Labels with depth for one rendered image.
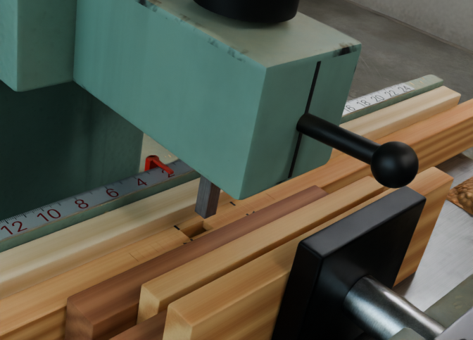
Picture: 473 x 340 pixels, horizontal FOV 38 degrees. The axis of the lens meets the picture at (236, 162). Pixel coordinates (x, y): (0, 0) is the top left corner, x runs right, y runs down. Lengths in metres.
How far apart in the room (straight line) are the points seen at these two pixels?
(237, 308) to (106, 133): 0.30
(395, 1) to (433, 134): 3.49
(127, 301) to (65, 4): 0.16
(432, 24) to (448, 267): 3.50
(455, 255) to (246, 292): 0.24
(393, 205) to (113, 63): 0.16
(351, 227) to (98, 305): 0.12
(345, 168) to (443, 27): 3.46
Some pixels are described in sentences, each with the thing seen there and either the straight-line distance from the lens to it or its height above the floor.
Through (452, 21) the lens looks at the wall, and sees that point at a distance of 3.91.
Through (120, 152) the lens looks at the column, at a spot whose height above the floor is 0.87.
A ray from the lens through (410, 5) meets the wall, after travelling 4.01.
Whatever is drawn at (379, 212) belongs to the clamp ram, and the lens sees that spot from 0.34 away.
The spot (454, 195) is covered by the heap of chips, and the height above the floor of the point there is 0.90.
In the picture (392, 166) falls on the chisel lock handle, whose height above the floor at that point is 1.04.
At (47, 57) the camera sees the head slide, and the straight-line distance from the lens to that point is 0.38.
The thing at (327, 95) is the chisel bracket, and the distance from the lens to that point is 0.33.
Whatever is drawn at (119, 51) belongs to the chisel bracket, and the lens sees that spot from 0.36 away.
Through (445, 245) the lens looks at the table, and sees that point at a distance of 0.52.
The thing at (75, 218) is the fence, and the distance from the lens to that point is 0.37.
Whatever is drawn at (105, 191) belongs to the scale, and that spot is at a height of 0.96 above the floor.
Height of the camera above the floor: 1.18
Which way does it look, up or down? 31 degrees down
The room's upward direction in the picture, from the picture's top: 12 degrees clockwise
